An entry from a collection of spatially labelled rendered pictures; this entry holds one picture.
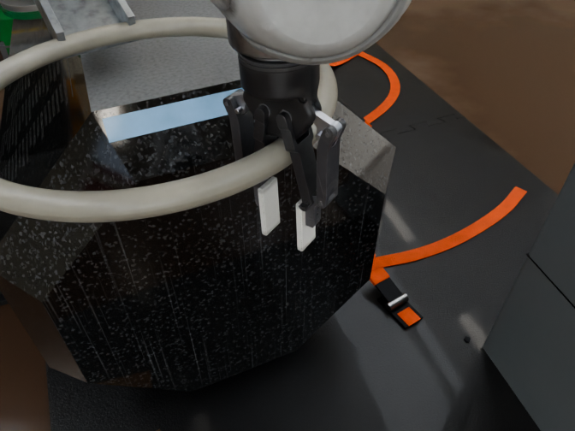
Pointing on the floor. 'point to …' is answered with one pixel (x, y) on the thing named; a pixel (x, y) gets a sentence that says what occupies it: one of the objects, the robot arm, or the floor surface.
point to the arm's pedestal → (542, 322)
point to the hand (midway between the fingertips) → (287, 215)
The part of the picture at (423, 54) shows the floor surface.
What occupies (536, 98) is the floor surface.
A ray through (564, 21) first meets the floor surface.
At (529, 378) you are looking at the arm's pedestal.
